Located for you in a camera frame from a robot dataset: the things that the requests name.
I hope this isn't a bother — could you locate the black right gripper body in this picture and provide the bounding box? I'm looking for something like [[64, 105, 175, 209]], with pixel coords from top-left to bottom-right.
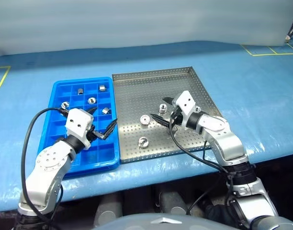
[[169, 106, 185, 127]]

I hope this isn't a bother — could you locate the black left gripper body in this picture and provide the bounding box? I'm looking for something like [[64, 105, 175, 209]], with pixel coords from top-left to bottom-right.
[[86, 124, 100, 146]]

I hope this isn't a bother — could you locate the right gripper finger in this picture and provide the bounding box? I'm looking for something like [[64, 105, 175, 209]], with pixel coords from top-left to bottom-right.
[[149, 113, 172, 128], [162, 96, 177, 106]]

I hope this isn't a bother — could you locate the blue compartment tray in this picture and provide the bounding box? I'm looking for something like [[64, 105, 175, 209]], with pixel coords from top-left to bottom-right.
[[37, 76, 121, 180]]

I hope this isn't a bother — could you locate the metal nut near front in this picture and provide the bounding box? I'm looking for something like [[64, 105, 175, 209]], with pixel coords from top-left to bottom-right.
[[137, 137, 150, 149]]

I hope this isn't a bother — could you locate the perforated metal tray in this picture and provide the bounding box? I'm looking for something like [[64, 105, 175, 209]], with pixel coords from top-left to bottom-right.
[[112, 66, 225, 164]]

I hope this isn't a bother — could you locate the dark grey rounded shape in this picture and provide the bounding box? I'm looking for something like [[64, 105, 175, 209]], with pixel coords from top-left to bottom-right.
[[158, 190, 188, 216], [93, 191, 124, 227]]

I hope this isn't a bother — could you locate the silver robot torso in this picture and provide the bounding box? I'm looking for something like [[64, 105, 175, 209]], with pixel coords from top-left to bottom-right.
[[96, 212, 293, 230]]

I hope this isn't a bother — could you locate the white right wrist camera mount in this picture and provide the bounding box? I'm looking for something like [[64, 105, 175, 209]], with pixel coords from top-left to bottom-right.
[[171, 90, 198, 127]]

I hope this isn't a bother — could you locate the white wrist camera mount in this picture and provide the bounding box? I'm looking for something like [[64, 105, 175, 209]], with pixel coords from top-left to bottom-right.
[[65, 108, 94, 151], [171, 90, 198, 127]]

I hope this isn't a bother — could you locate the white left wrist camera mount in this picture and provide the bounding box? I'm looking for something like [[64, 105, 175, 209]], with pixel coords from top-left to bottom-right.
[[65, 108, 94, 151]]

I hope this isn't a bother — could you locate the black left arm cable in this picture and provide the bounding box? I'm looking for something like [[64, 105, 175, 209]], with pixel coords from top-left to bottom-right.
[[21, 107, 70, 230]]

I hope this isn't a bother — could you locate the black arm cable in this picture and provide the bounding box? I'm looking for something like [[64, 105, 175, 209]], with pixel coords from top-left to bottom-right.
[[21, 107, 70, 230], [169, 115, 236, 216]]

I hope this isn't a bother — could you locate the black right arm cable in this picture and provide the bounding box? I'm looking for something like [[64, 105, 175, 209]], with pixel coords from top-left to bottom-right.
[[169, 115, 236, 216]]

